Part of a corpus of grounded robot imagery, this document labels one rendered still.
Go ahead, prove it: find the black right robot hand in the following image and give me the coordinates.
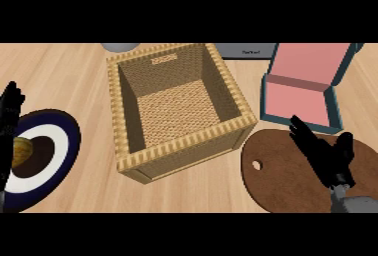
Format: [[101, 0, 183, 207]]
[[287, 114, 357, 190]]

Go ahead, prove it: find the round brown cutting board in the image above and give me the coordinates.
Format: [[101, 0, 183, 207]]
[[239, 128, 378, 214]]

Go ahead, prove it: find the grey flat appliance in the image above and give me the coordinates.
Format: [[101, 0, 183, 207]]
[[212, 43, 280, 61]]

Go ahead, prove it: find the tan wicker basket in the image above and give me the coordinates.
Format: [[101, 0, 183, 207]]
[[104, 43, 259, 185]]

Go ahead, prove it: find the teal box with pink lining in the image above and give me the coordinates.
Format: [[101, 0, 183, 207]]
[[258, 43, 366, 135]]

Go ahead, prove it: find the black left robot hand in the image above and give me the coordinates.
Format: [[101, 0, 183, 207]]
[[0, 80, 26, 194]]

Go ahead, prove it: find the grey round object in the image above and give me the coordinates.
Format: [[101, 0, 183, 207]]
[[100, 43, 143, 54]]

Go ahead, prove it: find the blue and white plate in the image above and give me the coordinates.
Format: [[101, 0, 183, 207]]
[[1, 108, 82, 214]]

